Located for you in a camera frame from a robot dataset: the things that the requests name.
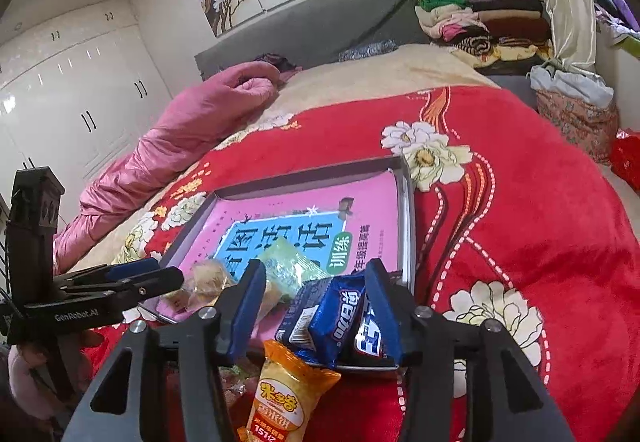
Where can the red floral blanket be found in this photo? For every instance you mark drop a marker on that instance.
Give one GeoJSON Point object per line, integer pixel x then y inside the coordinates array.
{"type": "Point", "coordinates": [525, 222]}

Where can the dark patterned pillow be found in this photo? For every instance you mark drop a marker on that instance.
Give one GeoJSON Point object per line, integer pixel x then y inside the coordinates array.
{"type": "Point", "coordinates": [367, 51]}

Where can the dark chocolate bar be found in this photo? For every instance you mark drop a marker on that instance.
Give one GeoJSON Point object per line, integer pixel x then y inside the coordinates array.
{"type": "Point", "coordinates": [369, 347]}

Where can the clear packet with brown cake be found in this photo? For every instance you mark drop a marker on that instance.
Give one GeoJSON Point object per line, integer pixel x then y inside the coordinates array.
{"type": "Point", "coordinates": [207, 284]}

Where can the golden clear candy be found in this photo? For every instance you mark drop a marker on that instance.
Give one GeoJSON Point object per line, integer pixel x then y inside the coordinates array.
{"type": "Point", "coordinates": [270, 299]}

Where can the red plastic bag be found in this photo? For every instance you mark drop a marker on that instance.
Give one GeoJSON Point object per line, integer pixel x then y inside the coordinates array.
{"type": "Point", "coordinates": [627, 154]}

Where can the crinkled clear snack packet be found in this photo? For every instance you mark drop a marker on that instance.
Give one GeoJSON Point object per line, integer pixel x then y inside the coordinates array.
{"type": "Point", "coordinates": [240, 382]}

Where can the pink book with blue label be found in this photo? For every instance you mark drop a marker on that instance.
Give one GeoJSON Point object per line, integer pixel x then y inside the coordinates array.
{"type": "Point", "coordinates": [310, 202]}

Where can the blue snack packet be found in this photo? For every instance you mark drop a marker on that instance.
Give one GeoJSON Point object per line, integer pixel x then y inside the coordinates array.
{"type": "Point", "coordinates": [297, 317]}
{"type": "Point", "coordinates": [337, 322]}

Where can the orange rice cracker packet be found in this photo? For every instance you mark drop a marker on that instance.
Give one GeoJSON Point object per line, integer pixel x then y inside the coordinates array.
{"type": "Point", "coordinates": [285, 397]}

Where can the white wardrobe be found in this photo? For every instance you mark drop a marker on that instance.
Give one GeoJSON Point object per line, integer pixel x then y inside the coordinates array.
{"type": "Point", "coordinates": [75, 96]}

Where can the grey headboard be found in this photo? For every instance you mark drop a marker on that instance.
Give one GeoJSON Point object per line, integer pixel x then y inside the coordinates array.
{"type": "Point", "coordinates": [310, 21]}

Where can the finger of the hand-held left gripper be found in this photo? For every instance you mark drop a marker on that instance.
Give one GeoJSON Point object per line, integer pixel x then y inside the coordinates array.
{"type": "Point", "coordinates": [150, 284]}
{"type": "Point", "coordinates": [132, 268]}

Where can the green snack packet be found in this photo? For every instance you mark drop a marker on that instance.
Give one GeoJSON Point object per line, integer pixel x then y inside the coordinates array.
{"type": "Point", "coordinates": [292, 267]}

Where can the person's left forearm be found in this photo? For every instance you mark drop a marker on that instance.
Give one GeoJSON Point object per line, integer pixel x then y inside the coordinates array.
{"type": "Point", "coordinates": [27, 382]}

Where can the dark cloth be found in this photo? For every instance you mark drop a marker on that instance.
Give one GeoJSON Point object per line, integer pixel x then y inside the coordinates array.
{"type": "Point", "coordinates": [277, 61]}

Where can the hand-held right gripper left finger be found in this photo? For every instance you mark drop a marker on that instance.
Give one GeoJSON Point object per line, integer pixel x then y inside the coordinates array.
{"type": "Point", "coordinates": [245, 317]}

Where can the pile of folded clothes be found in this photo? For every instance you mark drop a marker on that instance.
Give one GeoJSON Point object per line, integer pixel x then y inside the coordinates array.
{"type": "Point", "coordinates": [490, 21]}

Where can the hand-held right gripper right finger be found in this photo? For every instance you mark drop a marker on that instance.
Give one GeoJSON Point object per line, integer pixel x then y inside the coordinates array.
{"type": "Point", "coordinates": [385, 317]}

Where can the floral fabric bag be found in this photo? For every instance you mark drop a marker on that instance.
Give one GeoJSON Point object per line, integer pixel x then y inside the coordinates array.
{"type": "Point", "coordinates": [580, 126]}

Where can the white and blue clothes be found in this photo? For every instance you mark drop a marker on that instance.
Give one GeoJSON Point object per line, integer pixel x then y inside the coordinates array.
{"type": "Point", "coordinates": [570, 84]}

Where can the pink quilt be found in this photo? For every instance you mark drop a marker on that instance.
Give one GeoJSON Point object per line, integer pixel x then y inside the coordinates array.
{"type": "Point", "coordinates": [190, 131]}

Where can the shallow grey box tray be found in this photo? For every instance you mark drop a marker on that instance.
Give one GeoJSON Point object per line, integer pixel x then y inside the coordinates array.
{"type": "Point", "coordinates": [407, 222]}

